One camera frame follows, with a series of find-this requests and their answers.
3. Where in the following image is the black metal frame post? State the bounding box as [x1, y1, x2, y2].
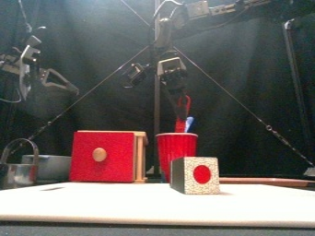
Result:
[281, 18, 315, 160]

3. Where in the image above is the white cutting board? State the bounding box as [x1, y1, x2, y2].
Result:
[0, 182, 315, 229]

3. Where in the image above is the dark green sushi roll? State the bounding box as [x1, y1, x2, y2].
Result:
[169, 156, 221, 195]

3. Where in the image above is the blue toy utensil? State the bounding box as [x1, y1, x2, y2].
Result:
[183, 115, 196, 134]

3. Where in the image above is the steel brace cable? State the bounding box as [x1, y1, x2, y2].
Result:
[117, 0, 315, 168]
[9, 45, 152, 155]

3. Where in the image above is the small metal measuring cup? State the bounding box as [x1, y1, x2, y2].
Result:
[0, 137, 40, 190]

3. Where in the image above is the red plastic cup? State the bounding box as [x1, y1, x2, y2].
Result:
[155, 132, 199, 183]

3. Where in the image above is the wooden box with slot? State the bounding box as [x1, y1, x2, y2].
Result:
[74, 130, 149, 184]

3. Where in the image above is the red-front wooden drawer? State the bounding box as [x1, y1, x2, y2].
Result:
[68, 130, 137, 183]

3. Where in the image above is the vertical metal frame pole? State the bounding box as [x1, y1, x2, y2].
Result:
[152, 0, 163, 178]

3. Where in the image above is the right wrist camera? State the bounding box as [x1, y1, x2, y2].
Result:
[120, 62, 149, 89]

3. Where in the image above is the light blue bowl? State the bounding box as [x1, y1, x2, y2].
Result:
[21, 154, 72, 182]

